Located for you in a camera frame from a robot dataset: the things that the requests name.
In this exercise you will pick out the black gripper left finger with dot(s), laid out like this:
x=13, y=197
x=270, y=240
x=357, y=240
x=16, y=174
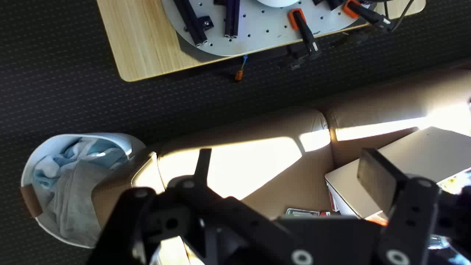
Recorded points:
x=148, y=221

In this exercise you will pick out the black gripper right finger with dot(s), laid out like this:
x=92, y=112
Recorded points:
x=410, y=215

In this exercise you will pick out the blue and grey clothes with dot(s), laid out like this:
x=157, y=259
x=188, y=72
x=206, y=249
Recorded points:
x=69, y=181

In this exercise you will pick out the light wooden board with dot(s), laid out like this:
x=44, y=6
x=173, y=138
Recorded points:
x=142, y=38

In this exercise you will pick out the white round base plate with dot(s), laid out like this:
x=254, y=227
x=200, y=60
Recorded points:
x=266, y=24

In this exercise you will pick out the open cardboard box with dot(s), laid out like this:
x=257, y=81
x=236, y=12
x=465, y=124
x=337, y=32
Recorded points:
x=344, y=191

